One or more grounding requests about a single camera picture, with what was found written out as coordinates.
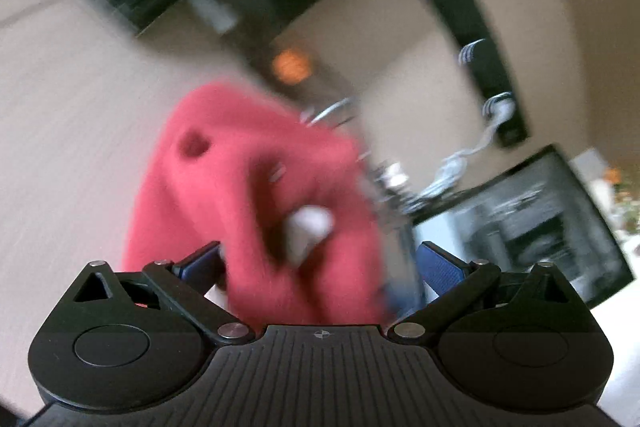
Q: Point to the black power strip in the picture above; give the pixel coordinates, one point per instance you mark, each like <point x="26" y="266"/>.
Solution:
<point x="470" y="12"/>

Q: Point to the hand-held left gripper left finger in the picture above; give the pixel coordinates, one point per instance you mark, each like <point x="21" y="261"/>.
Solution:
<point x="200" y="264"/>

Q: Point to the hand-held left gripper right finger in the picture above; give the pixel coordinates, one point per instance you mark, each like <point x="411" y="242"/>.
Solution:
<point x="442" y="269"/>

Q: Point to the red hooded sweatshirt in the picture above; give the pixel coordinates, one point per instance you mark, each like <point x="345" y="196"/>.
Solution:
<point x="225" y="167"/>

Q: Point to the black framed monitor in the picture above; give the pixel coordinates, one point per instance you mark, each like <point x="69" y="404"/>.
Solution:
<point x="530" y="232"/>

